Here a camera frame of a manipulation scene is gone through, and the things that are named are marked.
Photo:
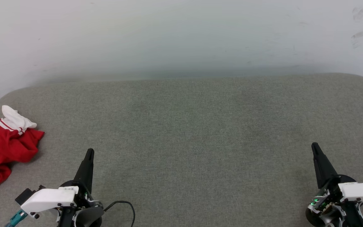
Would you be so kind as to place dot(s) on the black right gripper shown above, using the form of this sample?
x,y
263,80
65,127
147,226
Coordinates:
x,y
329,201

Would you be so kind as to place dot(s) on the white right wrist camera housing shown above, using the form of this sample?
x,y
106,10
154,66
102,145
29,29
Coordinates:
x,y
362,190

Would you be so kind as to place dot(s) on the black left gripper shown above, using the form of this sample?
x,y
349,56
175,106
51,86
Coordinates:
x,y
85,217

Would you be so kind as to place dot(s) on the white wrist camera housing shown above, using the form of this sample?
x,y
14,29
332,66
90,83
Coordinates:
x,y
47,198
362,190

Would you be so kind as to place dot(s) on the grey fabric sofa cushion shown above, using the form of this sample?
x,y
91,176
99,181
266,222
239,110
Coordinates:
x,y
181,142

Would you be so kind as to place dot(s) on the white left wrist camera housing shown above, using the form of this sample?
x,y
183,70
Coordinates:
x,y
47,198

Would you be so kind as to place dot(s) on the red Bulls 23 basketball jersey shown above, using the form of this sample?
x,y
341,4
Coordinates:
x,y
2,148

